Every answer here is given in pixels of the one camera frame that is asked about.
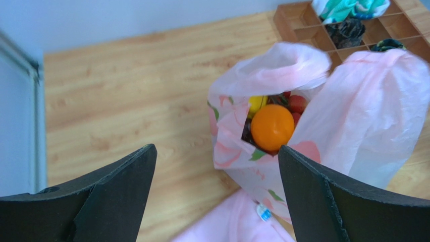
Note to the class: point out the pink folded cloth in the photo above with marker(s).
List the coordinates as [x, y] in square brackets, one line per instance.
[238, 218]

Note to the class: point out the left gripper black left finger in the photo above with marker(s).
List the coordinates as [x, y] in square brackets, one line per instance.
[106, 204]

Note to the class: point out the teal white rolled sock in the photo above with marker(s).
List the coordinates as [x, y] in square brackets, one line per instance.
[334, 11]

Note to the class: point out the dark blue yellow rolled sock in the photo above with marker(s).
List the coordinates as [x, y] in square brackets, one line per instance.
[388, 44]

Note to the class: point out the black patterned rolled sock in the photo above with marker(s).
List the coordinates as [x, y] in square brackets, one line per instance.
[346, 34]

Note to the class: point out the fake orange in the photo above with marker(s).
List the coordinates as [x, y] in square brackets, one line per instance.
[272, 127]

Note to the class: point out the fake yellow lemon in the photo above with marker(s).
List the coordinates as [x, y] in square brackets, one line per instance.
[256, 103]

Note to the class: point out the fake dark grapes bunch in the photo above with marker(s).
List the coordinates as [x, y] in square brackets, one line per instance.
[246, 134]

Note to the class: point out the wooden compartment tray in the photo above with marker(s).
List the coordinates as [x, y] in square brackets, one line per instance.
[299, 22]

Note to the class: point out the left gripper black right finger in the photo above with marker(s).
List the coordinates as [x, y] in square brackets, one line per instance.
[326, 205]

